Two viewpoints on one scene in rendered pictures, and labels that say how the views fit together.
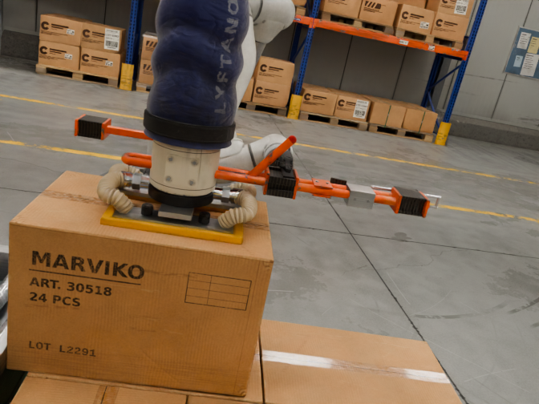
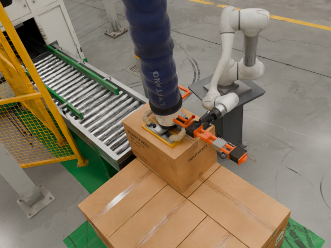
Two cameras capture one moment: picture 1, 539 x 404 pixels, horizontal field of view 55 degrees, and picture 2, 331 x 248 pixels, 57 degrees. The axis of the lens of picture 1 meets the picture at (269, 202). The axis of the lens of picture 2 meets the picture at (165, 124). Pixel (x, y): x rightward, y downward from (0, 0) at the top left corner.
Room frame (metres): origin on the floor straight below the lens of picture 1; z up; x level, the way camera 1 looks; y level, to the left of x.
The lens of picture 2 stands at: (0.49, -1.16, 2.53)
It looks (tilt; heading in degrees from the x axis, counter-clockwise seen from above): 44 degrees down; 62
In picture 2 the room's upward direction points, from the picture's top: 12 degrees counter-clockwise
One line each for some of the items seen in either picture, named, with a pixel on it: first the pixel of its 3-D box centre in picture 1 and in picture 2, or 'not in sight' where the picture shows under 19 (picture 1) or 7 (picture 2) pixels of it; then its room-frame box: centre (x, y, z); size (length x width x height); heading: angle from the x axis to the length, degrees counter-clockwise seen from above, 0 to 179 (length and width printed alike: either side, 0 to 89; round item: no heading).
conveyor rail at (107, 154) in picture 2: not in sight; (55, 109); (0.73, 1.71, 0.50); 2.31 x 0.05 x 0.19; 98
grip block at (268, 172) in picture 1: (280, 181); (194, 129); (1.30, -0.02, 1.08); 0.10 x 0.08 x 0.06; 7
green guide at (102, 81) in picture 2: not in sight; (81, 65); (1.27, 2.14, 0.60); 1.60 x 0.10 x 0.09; 98
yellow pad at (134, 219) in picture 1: (175, 218); (160, 131); (1.17, 0.22, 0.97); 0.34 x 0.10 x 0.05; 97
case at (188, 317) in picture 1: (150, 276); (170, 141); (1.26, 0.28, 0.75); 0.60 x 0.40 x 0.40; 97
